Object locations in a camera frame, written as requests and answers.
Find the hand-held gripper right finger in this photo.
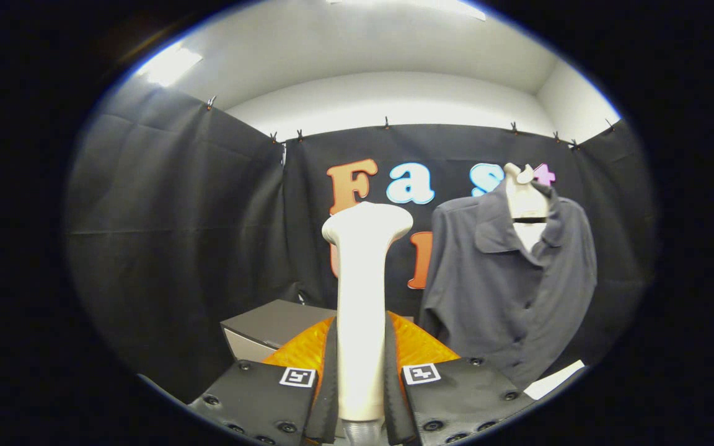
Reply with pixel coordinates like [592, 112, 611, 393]
[384, 311, 537, 446]

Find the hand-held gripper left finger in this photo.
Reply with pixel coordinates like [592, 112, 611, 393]
[187, 315, 340, 446]

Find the white garment steamer head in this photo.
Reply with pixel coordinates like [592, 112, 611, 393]
[322, 201, 414, 422]

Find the grey button shirt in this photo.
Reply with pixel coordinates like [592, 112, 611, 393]
[419, 181, 598, 391]

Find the grey cabinet with dark top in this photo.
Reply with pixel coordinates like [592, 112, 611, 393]
[219, 299, 337, 364]

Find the white table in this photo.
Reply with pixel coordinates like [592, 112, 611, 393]
[523, 360, 586, 401]

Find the black backdrop cloth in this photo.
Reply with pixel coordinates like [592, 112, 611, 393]
[64, 77, 658, 403]

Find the white mannequin torso stand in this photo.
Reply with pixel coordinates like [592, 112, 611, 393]
[504, 162, 551, 253]

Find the long ceiling light strip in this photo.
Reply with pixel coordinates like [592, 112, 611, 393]
[136, 42, 203, 88]

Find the square ceiling light panel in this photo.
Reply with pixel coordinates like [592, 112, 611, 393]
[326, 0, 487, 20]

